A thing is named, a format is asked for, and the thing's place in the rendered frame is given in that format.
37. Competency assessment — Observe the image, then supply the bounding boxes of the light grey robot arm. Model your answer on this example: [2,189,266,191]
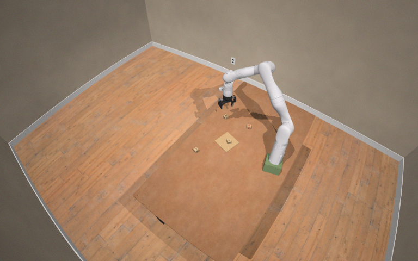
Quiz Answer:
[219,61,294,165]

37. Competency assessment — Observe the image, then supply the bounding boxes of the tan flat mat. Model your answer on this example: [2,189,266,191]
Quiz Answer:
[215,132,239,152]

